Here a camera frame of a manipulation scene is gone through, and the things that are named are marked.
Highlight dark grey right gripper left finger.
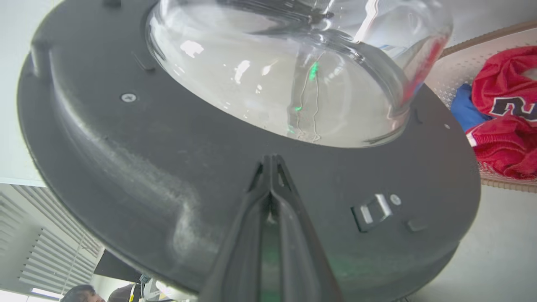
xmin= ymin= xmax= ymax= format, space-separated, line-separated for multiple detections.
xmin=200 ymin=155 xmax=274 ymax=302

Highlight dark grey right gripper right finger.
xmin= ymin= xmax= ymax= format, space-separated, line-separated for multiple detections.
xmin=271 ymin=155 xmax=344 ymax=302

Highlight black monitor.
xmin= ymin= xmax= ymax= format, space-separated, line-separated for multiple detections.
xmin=93 ymin=250 xmax=142 ymax=283

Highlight person with dark hair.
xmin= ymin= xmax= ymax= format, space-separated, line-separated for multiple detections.
xmin=60 ymin=285 xmax=106 ymax=302

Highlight white window blinds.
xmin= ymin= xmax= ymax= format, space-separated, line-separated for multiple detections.
xmin=0 ymin=184 xmax=105 ymax=297

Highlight blue cloth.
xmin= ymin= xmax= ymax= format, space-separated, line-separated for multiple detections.
xmin=451 ymin=83 xmax=494 ymax=132

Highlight white perforated laundry basket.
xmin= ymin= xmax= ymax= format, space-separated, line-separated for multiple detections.
xmin=425 ymin=22 xmax=537 ymax=193

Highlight red sports jersey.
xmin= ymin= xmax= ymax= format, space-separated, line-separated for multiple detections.
xmin=465 ymin=46 xmax=537 ymax=180

